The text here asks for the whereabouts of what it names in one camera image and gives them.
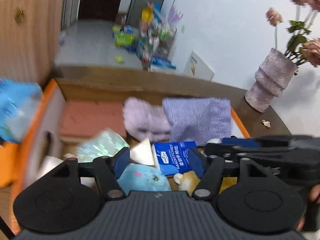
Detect white foam block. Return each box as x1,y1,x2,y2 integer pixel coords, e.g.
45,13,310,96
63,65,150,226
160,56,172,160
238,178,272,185
129,137,156,166

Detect dried rose bouquet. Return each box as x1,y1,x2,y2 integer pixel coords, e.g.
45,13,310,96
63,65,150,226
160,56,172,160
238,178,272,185
265,0,320,68

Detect blue and white packet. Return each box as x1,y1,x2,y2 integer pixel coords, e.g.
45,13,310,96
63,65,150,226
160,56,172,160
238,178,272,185
150,56,177,71

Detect person's right hand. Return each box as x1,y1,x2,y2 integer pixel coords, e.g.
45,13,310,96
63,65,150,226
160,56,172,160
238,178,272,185
308,183,320,203

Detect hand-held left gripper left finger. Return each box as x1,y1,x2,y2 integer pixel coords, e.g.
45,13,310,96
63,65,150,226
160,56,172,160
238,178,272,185
50,146,131,201

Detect white carton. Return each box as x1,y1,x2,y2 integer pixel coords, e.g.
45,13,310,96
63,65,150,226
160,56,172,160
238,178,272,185
181,50,215,82

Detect lavender fluffy towel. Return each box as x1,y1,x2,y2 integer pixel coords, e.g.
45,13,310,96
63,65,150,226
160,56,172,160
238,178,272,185
122,97,173,142

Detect dark brown door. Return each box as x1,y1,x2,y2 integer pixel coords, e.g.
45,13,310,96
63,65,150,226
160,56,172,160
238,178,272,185
77,0,126,22

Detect yellow plush toy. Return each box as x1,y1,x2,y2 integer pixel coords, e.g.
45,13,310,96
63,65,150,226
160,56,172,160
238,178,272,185
173,170,238,197

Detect blue wet wipes packet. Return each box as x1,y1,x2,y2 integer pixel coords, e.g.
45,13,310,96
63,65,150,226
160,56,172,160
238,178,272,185
0,78,43,144

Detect green snack bag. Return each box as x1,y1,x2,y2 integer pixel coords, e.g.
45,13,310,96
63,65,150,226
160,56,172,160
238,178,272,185
113,31,136,48

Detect iridescent shiny packet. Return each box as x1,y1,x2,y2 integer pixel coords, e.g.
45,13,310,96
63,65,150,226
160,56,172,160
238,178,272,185
75,128,131,163

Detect beige hard suitcase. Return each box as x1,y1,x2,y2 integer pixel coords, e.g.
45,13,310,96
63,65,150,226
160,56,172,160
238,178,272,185
0,0,66,86

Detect blue tissue pack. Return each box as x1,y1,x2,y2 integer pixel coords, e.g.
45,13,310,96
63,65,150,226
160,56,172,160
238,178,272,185
152,141,201,176

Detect purple knit cloth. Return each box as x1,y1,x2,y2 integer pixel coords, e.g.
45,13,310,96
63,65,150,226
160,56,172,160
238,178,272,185
162,97,232,146

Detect pink textured vase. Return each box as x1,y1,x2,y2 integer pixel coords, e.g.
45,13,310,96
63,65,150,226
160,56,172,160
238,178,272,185
244,48,298,113

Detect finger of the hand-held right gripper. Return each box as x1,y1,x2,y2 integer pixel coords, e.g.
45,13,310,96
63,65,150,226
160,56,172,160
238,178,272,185
204,142,290,164
221,136,290,149

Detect yellow plastic bucket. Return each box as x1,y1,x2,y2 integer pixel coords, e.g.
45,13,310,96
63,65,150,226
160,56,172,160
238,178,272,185
141,6,154,22

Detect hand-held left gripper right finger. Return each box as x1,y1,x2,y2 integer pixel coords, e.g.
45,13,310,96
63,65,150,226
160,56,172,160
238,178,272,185
189,146,277,201

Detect red cardboard box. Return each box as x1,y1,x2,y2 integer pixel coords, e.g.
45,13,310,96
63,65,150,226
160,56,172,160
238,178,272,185
0,78,251,235

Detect blue plush toy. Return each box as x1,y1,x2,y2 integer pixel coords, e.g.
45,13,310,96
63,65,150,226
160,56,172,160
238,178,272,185
116,163,172,196

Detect purple wall decoration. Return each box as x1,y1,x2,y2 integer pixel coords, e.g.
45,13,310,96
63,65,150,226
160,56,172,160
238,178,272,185
167,5,184,27

